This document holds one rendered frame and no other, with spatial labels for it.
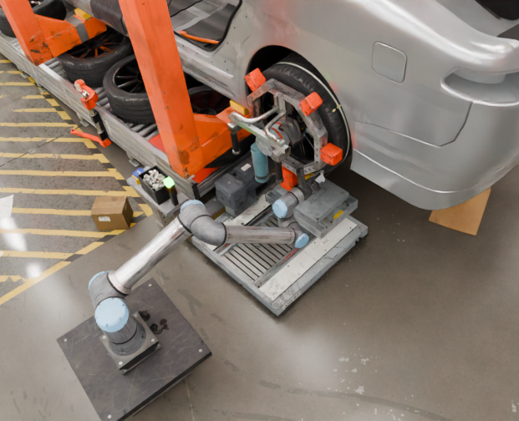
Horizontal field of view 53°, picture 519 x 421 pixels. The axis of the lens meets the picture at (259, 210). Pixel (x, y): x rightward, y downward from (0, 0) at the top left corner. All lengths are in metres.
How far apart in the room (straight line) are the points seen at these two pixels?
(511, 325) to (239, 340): 1.52
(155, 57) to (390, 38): 1.13
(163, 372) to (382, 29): 1.87
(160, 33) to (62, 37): 2.10
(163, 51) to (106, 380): 1.65
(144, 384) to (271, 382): 0.68
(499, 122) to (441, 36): 0.42
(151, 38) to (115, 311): 1.29
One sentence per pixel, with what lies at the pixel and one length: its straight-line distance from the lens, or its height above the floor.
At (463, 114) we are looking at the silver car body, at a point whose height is 1.36.
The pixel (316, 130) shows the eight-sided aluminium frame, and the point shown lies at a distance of 2.68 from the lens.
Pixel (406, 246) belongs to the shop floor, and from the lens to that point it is 3.45.
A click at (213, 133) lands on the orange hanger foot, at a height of 0.70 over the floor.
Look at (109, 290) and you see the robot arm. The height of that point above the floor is 0.63.
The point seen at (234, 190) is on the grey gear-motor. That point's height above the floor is 0.41.
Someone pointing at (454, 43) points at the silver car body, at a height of 1.63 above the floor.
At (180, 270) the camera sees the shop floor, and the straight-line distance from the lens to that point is 3.42.
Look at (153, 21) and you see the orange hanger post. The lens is 2.63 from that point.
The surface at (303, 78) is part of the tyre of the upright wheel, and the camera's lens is 2.71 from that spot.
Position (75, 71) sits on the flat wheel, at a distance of 4.62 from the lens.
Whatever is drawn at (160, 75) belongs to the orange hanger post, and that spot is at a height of 1.25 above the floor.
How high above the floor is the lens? 2.72
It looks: 48 degrees down
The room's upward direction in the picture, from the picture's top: 8 degrees counter-clockwise
